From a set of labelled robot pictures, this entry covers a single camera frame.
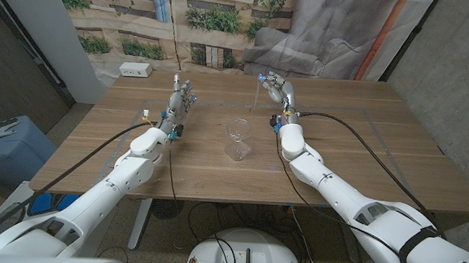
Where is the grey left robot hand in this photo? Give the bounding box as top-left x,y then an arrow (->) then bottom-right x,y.
155,72 -> 199,143

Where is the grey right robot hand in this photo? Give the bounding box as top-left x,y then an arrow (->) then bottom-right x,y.
254,70 -> 304,136

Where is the clear plastic pipette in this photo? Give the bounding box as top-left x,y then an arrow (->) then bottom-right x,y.
252,76 -> 264,110

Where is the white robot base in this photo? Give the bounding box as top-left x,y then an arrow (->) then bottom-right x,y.
185,225 -> 306,263

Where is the clear hourglass plastic cup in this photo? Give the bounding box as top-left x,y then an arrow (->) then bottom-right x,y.
223,117 -> 255,163

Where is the small white connector plug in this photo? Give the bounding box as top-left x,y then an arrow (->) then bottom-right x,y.
141,109 -> 158,127

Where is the white power strip box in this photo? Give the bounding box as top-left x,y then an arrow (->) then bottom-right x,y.
118,61 -> 154,79

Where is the printed fabric backdrop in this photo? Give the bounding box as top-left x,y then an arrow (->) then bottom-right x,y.
43,0 -> 436,107

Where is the black round floor fan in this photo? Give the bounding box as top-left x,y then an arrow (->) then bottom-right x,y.
150,198 -> 186,221

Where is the white table leg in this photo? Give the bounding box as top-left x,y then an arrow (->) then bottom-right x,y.
338,223 -> 362,263
127,197 -> 154,252

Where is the black backdrop stand pole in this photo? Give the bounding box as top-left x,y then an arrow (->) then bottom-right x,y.
378,0 -> 441,85

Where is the blue and black floor item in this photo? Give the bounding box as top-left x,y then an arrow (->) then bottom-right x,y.
27,191 -> 81,220

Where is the blue plastic bin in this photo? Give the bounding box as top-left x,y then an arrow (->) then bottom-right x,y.
0,113 -> 60,193

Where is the white floor box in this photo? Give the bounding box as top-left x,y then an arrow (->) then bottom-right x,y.
0,179 -> 37,222

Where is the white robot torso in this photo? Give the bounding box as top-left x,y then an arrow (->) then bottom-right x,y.
0,250 -> 132,263

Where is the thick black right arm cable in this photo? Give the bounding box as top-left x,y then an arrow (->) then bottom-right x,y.
291,110 -> 450,235

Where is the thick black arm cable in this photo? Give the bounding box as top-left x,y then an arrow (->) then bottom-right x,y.
0,112 -> 159,256
291,110 -> 450,235

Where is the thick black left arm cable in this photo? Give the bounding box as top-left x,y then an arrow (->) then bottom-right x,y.
0,112 -> 159,256

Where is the thin black left wrist cable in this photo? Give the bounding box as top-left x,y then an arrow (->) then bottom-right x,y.
164,138 -> 188,227

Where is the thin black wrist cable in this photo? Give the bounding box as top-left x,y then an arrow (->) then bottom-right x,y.
164,138 -> 188,227
267,133 -> 433,263

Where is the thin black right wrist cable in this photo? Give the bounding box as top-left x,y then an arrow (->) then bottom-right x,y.
267,133 -> 433,263

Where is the grey floor cable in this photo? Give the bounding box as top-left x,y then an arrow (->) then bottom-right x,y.
286,206 -> 339,263

